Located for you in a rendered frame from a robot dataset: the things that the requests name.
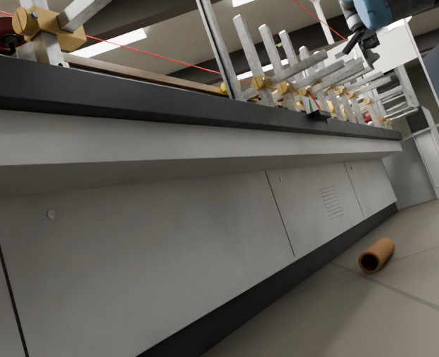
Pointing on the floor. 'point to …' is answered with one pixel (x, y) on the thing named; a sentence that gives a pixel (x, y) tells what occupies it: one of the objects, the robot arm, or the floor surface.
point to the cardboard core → (376, 255)
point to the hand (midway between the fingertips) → (370, 66)
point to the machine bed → (163, 256)
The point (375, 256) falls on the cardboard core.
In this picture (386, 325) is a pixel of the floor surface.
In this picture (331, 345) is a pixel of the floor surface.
